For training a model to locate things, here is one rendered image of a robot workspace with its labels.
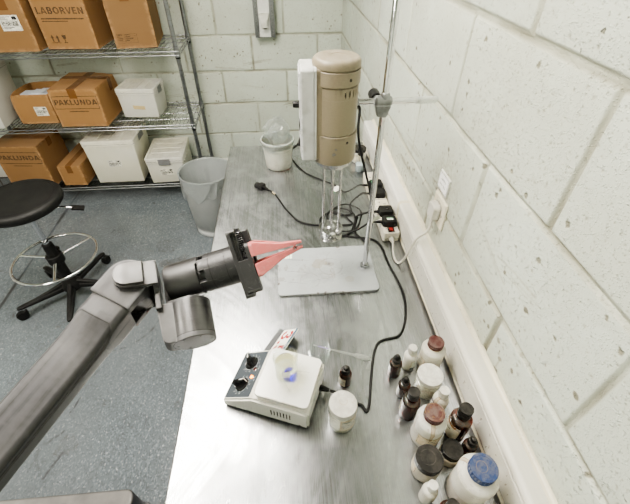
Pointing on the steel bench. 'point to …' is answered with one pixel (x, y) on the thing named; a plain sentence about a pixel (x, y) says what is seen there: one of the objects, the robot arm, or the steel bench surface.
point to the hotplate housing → (279, 404)
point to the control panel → (247, 375)
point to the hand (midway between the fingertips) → (296, 245)
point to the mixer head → (328, 107)
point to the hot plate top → (299, 390)
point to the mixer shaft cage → (330, 229)
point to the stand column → (381, 127)
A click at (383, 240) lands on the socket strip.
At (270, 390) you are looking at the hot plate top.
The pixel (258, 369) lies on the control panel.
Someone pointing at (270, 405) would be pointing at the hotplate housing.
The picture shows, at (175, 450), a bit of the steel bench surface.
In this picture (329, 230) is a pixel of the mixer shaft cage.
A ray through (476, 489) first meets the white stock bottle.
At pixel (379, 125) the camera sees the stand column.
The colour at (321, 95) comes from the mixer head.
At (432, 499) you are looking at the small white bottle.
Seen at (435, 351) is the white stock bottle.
